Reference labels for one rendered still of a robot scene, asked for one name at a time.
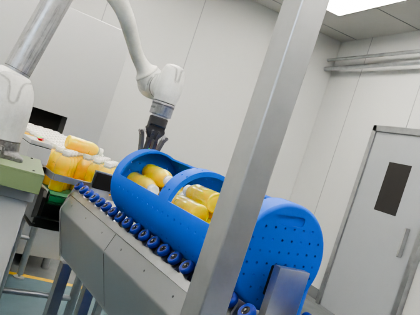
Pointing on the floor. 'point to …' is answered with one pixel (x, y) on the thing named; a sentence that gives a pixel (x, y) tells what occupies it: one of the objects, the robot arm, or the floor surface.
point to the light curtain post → (254, 157)
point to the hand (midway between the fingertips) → (143, 165)
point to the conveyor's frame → (42, 214)
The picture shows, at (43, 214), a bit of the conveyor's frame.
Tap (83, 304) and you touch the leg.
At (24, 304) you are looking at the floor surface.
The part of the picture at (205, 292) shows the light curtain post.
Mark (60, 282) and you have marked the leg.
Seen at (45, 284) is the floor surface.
